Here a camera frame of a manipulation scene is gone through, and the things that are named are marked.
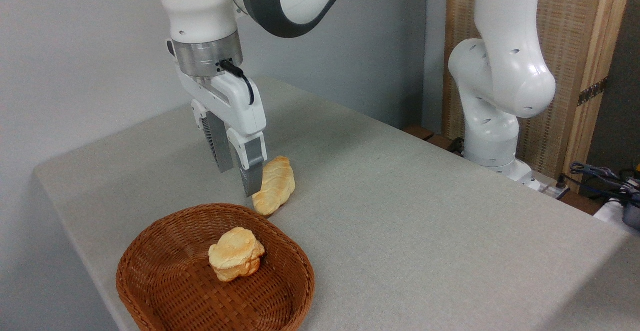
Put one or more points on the wooden woven screen panel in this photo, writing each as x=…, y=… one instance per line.
x=575, y=31

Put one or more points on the round golden bread roll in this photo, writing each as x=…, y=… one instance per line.
x=235, y=253

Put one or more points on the gripper finger with grey tip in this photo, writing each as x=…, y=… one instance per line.
x=219, y=143
x=250, y=168

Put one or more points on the long golden bread loaf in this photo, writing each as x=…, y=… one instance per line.
x=277, y=183

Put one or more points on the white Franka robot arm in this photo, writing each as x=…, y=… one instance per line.
x=500, y=71

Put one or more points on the grey tablecloth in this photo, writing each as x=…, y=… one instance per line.
x=400, y=221

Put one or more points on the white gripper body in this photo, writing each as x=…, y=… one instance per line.
x=235, y=103

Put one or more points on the brown wicker basket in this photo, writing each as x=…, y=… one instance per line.
x=165, y=281

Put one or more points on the grey box with white base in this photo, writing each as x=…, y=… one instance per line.
x=631, y=216

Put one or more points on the dark metal screen hinge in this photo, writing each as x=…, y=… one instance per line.
x=592, y=92

